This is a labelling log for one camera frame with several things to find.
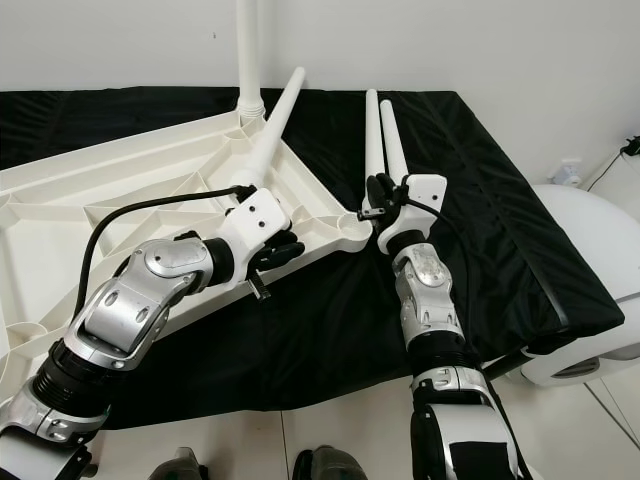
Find white plastic table leg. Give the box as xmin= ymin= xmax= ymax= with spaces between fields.
xmin=236 ymin=0 xmax=267 ymax=121
xmin=378 ymin=97 xmax=410 ymax=181
xmin=363 ymin=88 xmax=387 ymax=206
xmin=240 ymin=66 xmax=307 ymax=191

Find black tablecloth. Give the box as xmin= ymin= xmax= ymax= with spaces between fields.
xmin=0 ymin=88 xmax=623 ymax=431

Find white rounded appliance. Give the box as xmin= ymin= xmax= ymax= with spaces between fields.
xmin=510 ymin=183 xmax=640 ymax=388

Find black metal table leg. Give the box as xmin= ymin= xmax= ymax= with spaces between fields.
xmin=480 ymin=350 xmax=533 ymax=381

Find grey robot right leg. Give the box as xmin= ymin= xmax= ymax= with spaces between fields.
xmin=290 ymin=448 xmax=363 ymax=480

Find grey robot leg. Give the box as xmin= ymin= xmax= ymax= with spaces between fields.
xmin=290 ymin=448 xmax=363 ymax=480
xmin=155 ymin=448 xmax=207 ymax=480

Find grey robot left leg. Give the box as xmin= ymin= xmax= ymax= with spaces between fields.
xmin=155 ymin=448 xmax=207 ymax=480

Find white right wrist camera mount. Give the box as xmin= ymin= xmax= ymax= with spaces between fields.
xmin=380 ymin=173 xmax=449 ymax=251

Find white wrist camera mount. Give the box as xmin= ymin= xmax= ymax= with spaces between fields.
xmin=380 ymin=173 xmax=449 ymax=251
xmin=217 ymin=187 xmax=287 ymax=264

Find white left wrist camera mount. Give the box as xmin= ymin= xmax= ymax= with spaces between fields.
xmin=217 ymin=187 xmax=287 ymax=264

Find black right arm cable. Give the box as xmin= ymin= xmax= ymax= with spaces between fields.
xmin=405 ymin=196 xmax=473 ymax=311

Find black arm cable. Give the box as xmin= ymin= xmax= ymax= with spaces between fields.
xmin=77 ymin=184 xmax=257 ymax=313
xmin=405 ymin=196 xmax=473 ymax=311

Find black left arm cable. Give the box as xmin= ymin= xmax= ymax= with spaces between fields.
xmin=77 ymin=184 xmax=257 ymax=313

